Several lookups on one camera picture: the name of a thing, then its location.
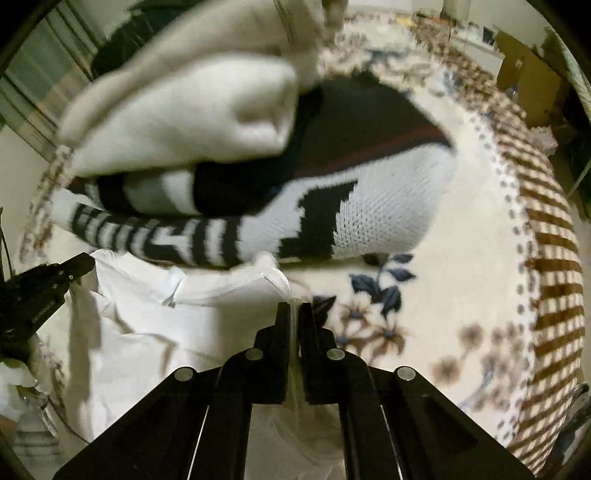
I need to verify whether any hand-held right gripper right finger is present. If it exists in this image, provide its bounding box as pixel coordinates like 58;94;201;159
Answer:
298;302;539;480

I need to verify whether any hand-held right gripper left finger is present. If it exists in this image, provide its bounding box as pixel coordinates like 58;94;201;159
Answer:
52;302;291;480

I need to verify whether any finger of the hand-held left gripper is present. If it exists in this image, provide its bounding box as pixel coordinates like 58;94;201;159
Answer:
21;252;96;296

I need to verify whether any white garment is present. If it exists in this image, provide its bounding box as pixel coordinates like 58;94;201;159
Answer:
60;249;347;480

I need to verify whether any black and white knit sweater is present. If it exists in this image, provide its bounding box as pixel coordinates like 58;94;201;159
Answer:
48;71;458;271

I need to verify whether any floral printed blanket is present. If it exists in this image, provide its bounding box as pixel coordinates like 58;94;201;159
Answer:
18;11;587;478

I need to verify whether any cream cloth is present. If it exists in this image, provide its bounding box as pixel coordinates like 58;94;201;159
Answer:
58;0;345;178

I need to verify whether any cardboard box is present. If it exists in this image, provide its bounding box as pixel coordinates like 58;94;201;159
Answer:
495;28;571;130

